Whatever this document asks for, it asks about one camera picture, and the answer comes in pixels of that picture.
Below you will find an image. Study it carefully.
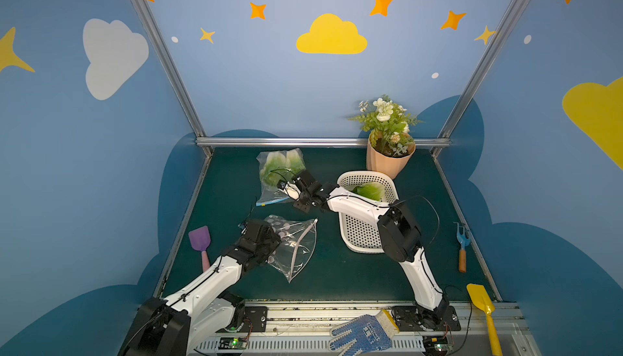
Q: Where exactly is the pink-zip dotted zip-top bag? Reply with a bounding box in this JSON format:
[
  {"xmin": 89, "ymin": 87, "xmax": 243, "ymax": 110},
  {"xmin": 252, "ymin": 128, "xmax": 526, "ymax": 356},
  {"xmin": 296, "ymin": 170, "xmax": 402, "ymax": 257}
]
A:
[{"xmin": 265, "ymin": 215, "xmax": 318, "ymax": 283}]

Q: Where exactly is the blue-zip bag with cabbages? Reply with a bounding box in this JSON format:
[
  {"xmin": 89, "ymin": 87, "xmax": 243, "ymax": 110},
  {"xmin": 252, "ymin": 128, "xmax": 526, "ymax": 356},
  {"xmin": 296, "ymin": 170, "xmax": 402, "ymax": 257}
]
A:
[{"xmin": 256, "ymin": 148, "xmax": 306, "ymax": 207}]

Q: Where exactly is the green chinese cabbage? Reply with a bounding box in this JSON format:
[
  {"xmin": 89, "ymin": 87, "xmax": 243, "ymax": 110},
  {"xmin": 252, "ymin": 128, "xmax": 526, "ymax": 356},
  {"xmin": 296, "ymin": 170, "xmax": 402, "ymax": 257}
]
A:
[{"xmin": 351, "ymin": 182, "xmax": 385, "ymax": 201}]

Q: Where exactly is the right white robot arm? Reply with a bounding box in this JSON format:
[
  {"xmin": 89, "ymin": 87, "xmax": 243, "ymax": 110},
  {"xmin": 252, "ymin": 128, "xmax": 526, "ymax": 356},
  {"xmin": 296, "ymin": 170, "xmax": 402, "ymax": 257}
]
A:
[{"xmin": 278, "ymin": 170, "xmax": 449, "ymax": 328}]

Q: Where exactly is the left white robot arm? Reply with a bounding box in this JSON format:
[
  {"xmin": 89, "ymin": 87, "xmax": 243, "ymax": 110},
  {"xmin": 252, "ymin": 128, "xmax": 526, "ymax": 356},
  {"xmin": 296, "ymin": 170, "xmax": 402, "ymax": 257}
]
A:
[{"xmin": 118, "ymin": 219, "xmax": 282, "ymax": 355}]

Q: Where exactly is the white perforated plastic basket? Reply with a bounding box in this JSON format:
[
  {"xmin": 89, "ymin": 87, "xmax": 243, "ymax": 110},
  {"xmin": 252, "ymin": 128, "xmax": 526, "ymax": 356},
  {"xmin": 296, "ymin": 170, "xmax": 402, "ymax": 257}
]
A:
[{"xmin": 337, "ymin": 171, "xmax": 398, "ymax": 254}]

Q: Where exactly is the potted artificial flower plant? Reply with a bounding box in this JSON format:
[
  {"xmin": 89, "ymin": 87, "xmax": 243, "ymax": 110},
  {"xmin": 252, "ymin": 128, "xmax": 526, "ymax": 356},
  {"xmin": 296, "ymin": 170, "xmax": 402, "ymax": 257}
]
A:
[{"xmin": 350, "ymin": 95, "xmax": 421, "ymax": 179}]

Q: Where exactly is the blue dotted work glove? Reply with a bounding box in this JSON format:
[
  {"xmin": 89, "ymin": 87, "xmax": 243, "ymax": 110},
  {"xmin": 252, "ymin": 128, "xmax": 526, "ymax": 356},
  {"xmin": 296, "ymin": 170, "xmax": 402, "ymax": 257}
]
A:
[{"xmin": 329, "ymin": 310, "xmax": 399, "ymax": 356}]

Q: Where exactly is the yellow plastic shovel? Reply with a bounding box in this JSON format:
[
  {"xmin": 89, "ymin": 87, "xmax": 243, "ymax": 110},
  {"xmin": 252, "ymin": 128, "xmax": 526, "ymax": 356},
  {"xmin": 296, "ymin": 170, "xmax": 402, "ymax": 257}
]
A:
[{"xmin": 466, "ymin": 283, "xmax": 503, "ymax": 356}]

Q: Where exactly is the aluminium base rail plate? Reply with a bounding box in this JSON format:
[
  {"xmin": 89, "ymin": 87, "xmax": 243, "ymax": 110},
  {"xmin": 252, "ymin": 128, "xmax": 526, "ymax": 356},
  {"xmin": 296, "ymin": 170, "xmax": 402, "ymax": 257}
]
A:
[{"xmin": 187, "ymin": 293, "xmax": 539, "ymax": 355}]

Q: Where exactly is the aluminium frame back rail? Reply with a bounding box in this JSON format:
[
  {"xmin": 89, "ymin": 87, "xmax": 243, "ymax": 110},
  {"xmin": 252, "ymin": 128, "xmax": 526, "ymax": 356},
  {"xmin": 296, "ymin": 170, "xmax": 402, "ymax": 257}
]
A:
[{"xmin": 195, "ymin": 136, "xmax": 452, "ymax": 149}]

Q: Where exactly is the blue garden fork wooden handle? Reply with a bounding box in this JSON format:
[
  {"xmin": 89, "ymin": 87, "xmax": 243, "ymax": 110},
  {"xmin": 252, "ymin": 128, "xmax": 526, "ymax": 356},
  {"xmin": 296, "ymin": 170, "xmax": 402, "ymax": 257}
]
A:
[{"xmin": 456, "ymin": 222, "xmax": 471, "ymax": 273}]

